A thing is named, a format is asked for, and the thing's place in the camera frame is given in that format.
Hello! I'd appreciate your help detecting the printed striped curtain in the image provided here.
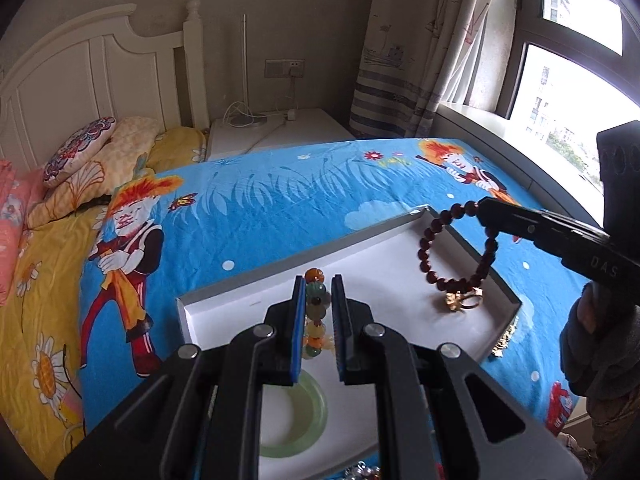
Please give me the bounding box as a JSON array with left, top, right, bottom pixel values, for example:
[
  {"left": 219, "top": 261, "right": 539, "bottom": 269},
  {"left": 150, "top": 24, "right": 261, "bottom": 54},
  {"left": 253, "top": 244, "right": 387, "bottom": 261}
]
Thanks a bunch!
[{"left": 347, "top": 0, "right": 518, "bottom": 139}]

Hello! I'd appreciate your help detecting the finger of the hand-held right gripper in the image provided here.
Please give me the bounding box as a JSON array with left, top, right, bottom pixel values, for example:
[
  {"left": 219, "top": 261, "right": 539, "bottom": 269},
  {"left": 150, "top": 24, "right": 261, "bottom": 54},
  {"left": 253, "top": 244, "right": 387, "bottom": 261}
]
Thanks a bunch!
[{"left": 476, "top": 197, "right": 613, "bottom": 266}]

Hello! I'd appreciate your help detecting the multicolour bead bracelet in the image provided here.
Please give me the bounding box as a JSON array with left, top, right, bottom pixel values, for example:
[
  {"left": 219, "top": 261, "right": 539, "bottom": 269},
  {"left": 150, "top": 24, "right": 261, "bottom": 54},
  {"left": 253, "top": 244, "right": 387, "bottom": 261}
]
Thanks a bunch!
[{"left": 301, "top": 268, "right": 335, "bottom": 361}]

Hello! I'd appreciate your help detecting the blue printed blanket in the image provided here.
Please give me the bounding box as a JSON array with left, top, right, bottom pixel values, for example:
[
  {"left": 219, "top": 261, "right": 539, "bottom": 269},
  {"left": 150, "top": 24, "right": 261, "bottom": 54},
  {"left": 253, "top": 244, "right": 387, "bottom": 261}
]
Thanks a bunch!
[{"left": 80, "top": 137, "right": 606, "bottom": 480}]

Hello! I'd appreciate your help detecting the white pearl necklace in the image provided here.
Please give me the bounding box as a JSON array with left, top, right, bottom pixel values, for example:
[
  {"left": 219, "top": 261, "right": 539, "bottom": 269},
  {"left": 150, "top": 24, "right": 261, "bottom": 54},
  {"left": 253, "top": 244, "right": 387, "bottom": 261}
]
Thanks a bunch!
[{"left": 342, "top": 462, "right": 383, "bottom": 480}]

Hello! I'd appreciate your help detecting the white nightstand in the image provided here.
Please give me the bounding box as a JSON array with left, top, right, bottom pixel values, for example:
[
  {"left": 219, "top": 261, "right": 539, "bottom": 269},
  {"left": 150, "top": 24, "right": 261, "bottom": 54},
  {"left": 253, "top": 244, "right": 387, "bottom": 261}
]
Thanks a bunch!
[{"left": 206, "top": 107, "right": 357, "bottom": 164}]

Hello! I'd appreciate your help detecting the yellow pillow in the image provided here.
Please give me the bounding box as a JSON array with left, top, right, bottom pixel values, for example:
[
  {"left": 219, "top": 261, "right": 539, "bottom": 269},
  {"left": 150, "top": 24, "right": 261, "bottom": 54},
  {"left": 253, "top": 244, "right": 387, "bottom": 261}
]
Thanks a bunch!
[{"left": 147, "top": 126, "right": 209, "bottom": 172}]

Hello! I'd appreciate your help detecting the window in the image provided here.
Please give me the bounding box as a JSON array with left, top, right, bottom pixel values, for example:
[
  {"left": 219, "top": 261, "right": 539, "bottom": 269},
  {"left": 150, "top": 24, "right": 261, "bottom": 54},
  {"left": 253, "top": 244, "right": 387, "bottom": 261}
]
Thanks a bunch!
[{"left": 492, "top": 0, "right": 640, "bottom": 196}]

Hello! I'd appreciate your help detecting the wall socket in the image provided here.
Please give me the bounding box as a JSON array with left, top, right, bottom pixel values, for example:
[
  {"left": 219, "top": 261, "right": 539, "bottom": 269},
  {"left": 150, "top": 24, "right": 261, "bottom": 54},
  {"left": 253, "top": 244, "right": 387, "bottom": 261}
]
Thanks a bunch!
[{"left": 265, "top": 58, "right": 305, "bottom": 80}]

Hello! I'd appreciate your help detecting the gold butterfly ornament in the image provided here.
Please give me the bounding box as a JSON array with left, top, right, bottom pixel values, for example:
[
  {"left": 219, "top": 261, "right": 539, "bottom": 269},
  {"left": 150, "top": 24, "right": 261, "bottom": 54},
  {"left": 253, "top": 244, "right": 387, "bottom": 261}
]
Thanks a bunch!
[{"left": 442, "top": 289, "right": 487, "bottom": 314}]

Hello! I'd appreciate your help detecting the white charger with cable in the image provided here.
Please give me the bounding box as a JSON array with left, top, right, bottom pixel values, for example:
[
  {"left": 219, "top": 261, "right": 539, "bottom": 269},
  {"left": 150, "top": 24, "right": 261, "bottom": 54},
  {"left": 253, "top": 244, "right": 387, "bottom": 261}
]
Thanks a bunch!
[{"left": 274, "top": 76, "right": 301, "bottom": 123}]

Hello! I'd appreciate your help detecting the gold pin brooch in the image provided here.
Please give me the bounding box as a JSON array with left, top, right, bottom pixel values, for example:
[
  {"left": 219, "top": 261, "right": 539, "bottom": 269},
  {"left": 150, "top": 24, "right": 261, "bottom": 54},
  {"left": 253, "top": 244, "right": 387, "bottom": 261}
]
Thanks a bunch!
[{"left": 492, "top": 322, "right": 523, "bottom": 359}]

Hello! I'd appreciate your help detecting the round embroidered cushion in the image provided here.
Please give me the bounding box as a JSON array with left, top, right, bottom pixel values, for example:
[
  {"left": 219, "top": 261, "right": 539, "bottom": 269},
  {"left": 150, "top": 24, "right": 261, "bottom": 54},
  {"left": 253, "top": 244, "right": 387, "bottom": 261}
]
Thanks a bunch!
[{"left": 42, "top": 116, "right": 117, "bottom": 190}]

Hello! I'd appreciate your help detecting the person's right hand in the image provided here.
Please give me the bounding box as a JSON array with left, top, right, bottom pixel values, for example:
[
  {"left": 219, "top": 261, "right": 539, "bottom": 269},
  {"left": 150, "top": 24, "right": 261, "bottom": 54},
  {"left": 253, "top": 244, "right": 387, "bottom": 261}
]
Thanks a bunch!
[{"left": 559, "top": 282, "right": 640, "bottom": 402}]

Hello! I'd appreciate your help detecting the dark red bead bracelet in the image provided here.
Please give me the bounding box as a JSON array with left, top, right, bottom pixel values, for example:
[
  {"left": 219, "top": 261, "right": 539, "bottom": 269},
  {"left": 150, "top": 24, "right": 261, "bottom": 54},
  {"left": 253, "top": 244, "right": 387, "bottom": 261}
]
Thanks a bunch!
[{"left": 417, "top": 200, "right": 501, "bottom": 293}]

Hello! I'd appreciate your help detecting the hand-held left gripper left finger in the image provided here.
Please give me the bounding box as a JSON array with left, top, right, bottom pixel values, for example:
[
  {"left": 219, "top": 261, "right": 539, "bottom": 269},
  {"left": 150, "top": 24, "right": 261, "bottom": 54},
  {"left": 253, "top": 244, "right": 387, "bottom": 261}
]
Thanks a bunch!
[{"left": 55, "top": 275, "right": 307, "bottom": 480}]

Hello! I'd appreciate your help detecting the green jade bangle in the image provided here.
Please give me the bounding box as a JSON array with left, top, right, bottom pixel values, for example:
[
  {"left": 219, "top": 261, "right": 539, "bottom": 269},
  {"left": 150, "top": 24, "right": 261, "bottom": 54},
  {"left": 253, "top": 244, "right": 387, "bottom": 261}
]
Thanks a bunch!
[{"left": 259, "top": 372, "right": 329, "bottom": 461}]

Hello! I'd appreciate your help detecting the white bed headboard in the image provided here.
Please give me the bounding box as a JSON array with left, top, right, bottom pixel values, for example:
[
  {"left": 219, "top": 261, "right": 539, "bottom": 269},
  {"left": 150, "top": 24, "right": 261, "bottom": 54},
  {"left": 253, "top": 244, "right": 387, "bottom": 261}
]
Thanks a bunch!
[{"left": 0, "top": 0, "right": 211, "bottom": 177}]

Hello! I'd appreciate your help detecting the white shallow tray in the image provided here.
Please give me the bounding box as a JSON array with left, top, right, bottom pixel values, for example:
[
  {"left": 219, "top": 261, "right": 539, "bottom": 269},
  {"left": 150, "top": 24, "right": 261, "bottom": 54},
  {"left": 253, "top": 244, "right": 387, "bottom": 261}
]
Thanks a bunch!
[{"left": 175, "top": 205, "right": 523, "bottom": 468}]

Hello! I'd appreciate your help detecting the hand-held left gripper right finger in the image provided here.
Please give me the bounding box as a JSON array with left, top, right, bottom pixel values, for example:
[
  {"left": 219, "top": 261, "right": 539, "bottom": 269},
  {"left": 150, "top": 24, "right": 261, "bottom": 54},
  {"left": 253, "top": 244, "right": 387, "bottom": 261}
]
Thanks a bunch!
[{"left": 331, "top": 274, "right": 586, "bottom": 480}]

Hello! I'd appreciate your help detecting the person's right forearm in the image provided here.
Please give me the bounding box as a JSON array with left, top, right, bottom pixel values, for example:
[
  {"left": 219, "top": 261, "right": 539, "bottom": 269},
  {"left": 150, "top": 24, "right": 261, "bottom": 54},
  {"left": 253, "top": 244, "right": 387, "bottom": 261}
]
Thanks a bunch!
[{"left": 585, "top": 394, "right": 640, "bottom": 463}]

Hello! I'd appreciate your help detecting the yellow flowered bedsheet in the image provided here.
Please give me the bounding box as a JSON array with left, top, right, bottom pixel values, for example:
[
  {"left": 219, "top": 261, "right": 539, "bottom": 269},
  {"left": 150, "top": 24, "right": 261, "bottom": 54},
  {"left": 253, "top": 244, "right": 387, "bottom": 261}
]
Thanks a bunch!
[{"left": 0, "top": 200, "right": 118, "bottom": 479}]

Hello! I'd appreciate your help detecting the pale shell print pillow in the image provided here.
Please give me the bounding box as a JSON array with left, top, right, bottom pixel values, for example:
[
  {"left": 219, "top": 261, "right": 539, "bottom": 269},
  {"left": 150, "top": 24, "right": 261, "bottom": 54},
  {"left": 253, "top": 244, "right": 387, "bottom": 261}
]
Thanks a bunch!
[{"left": 27, "top": 116, "right": 162, "bottom": 229}]

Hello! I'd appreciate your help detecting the white pole lamp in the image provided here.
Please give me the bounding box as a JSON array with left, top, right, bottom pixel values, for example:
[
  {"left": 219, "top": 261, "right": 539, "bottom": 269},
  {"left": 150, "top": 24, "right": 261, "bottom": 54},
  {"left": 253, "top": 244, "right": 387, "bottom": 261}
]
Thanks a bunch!
[{"left": 221, "top": 14, "right": 273, "bottom": 130}]

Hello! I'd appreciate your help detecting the pink folded quilt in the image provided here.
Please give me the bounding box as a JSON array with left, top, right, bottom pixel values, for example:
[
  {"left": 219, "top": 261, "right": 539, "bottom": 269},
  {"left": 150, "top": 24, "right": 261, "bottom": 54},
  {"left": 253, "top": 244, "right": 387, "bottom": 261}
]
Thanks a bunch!
[{"left": 0, "top": 160, "right": 47, "bottom": 307}]

